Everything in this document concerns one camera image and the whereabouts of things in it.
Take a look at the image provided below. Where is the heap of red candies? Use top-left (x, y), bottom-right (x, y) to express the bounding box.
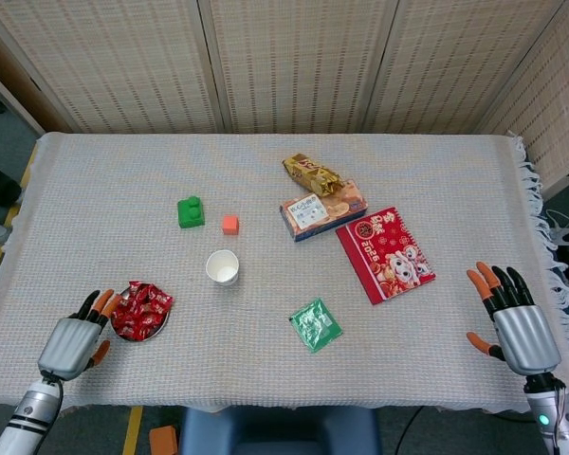
top-left (111, 281), bottom-right (174, 340)

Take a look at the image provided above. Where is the orange block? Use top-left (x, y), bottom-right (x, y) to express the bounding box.
top-left (149, 425), bottom-right (179, 455)

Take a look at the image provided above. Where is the green toy building block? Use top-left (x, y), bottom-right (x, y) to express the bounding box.
top-left (176, 194), bottom-right (207, 230)

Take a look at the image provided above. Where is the red 2026 spiral calendar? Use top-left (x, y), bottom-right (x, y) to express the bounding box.
top-left (335, 206), bottom-right (437, 306)

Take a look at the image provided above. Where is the golden snack bag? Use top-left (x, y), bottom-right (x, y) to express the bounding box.
top-left (282, 153), bottom-right (346, 198)

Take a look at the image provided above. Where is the black floor cable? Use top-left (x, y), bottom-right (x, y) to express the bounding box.
top-left (396, 406), bottom-right (428, 455)

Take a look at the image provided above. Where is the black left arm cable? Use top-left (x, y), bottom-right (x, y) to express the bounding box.
top-left (40, 372), bottom-right (65, 428)

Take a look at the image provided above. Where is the woven bamboo screen panel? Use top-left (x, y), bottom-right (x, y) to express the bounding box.
top-left (478, 0), bottom-right (569, 200)
top-left (364, 0), bottom-right (568, 135)
top-left (198, 0), bottom-right (399, 135)
top-left (0, 0), bottom-right (224, 135)
top-left (0, 13), bottom-right (72, 137)

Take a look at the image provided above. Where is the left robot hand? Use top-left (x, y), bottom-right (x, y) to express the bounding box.
top-left (37, 288), bottom-right (122, 382)

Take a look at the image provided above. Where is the white woven tablecloth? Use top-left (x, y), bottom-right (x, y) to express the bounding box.
top-left (0, 130), bottom-right (569, 413)

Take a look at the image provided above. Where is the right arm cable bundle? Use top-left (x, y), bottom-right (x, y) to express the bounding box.
top-left (552, 378), bottom-right (569, 455)

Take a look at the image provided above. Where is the orange and blue biscuit box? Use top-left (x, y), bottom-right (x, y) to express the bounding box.
top-left (279, 178), bottom-right (369, 244)

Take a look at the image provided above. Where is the white paper cup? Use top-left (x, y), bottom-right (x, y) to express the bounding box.
top-left (205, 249), bottom-right (241, 286)

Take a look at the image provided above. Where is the green foil sachet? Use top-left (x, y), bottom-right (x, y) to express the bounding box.
top-left (289, 297), bottom-right (344, 355)

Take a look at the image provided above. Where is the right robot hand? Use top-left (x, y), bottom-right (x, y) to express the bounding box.
top-left (466, 261), bottom-right (561, 376)

